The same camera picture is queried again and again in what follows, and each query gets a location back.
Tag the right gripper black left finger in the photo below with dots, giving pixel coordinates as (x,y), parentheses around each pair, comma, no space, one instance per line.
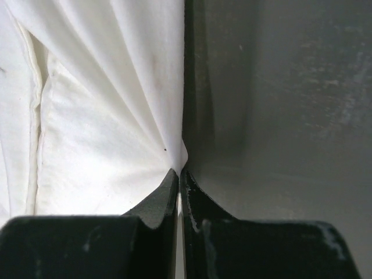
(138,244)

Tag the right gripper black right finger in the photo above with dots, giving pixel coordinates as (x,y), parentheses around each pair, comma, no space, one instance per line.
(219,245)

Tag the white t shirt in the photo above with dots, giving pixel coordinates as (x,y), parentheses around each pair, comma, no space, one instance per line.
(91,104)

